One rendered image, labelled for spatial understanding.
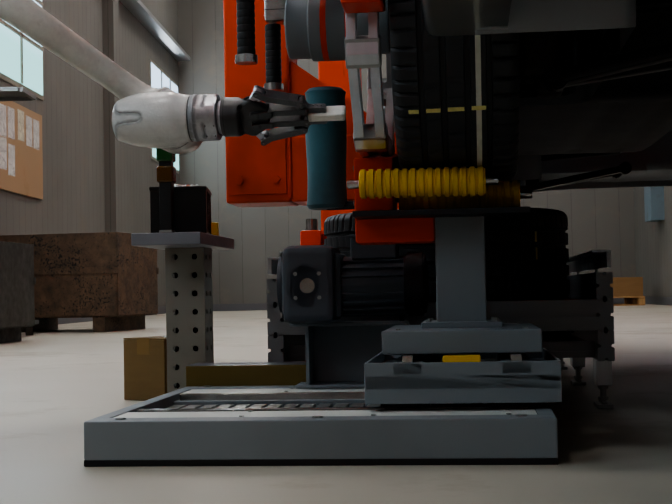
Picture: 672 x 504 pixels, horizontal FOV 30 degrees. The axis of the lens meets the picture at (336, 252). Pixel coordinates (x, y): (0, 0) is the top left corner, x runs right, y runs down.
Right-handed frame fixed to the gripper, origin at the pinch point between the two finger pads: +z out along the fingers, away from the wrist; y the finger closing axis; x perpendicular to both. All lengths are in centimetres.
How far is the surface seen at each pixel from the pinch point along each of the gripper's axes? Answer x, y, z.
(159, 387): 37, -121, -62
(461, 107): -2.9, 2.5, 25.4
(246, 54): 10.3, 7.1, -15.7
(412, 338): -29.4, -31.3, 15.2
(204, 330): 24, -85, -41
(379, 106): 3.0, -1.0, 9.8
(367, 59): 3.0, 9.8, 8.3
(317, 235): 121, -142, -25
